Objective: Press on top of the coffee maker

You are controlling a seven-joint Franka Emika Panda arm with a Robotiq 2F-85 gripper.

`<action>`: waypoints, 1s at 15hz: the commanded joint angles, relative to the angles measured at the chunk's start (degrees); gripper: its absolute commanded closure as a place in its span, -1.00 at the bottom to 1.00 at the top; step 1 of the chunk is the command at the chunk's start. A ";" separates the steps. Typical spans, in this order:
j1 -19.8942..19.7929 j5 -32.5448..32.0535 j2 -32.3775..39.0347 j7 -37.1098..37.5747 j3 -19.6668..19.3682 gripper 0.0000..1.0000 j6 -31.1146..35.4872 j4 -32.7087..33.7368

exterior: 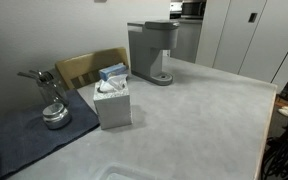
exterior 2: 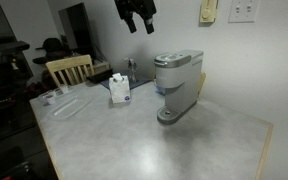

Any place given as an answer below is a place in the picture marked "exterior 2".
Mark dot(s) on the black shelf unit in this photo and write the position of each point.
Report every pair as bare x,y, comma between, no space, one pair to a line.
4,48

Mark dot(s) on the white tissue box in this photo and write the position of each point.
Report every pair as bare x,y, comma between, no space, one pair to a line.
120,90

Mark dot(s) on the small wooden box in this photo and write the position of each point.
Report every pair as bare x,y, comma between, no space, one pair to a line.
101,67

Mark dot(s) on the small clear plastic container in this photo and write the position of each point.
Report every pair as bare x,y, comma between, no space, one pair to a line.
42,97

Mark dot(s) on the dark blue cloth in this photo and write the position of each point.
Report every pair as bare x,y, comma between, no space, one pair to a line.
139,82

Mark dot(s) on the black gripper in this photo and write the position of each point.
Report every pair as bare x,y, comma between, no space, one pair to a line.
135,4

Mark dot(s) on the grey coffee maker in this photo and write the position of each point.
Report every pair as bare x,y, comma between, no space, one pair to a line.
179,83

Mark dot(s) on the small white cup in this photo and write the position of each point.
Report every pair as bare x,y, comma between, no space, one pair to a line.
51,99
64,89

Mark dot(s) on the clear plastic tray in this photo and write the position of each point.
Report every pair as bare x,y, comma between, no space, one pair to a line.
69,107

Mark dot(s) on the white light switch plate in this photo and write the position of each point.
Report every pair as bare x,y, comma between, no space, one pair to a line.
243,10

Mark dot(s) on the black cap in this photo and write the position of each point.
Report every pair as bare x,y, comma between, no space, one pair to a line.
52,44

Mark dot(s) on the beige wall dial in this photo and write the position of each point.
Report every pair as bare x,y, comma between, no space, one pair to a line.
208,11

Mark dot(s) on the light wooden chair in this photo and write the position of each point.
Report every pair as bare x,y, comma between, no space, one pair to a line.
71,68

